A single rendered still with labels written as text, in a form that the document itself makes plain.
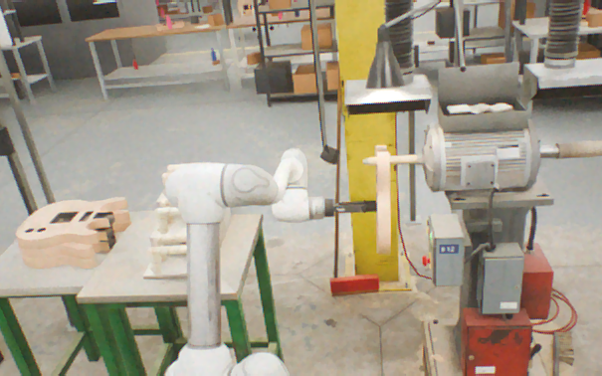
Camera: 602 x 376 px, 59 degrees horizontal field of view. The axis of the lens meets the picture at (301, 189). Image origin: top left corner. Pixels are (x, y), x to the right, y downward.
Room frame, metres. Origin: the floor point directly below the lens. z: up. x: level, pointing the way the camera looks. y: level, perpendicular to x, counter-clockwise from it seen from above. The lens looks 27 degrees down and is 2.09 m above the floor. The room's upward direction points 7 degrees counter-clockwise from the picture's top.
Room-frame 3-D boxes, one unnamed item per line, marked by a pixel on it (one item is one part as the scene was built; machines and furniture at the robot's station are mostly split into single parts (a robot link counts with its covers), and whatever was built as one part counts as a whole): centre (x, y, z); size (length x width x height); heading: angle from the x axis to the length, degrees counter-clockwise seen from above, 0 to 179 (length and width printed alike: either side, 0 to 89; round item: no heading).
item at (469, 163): (1.78, -0.67, 1.25); 0.41 x 0.27 x 0.26; 81
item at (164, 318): (2.18, 0.77, 0.45); 0.05 x 0.05 x 0.90; 81
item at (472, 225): (1.67, -0.65, 1.02); 0.13 x 0.04 x 0.04; 81
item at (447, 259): (1.56, -0.55, 0.99); 0.24 x 0.21 x 0.26; 81
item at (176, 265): (1.78, 0.50, 0.94); 0.27 x 0.15 x 0.01; 85
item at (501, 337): (1.62, -0.71, 0.49); 0.25 x 0.12 x 0.37; 81
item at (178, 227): (1.93, 0.49, 0.98); 0.27 x 0.16 x 0.09; 85
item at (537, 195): (1.78, -0.73, 1.11); 0.36 x 0.24 x 0.04; 81
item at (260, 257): (2.10, 0.23, 0.45); 0.05 x 0.05 x 0.90; 81
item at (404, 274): (2.85, -0.43, 0.02); 0.40 x 0.40 x 0.02; 81
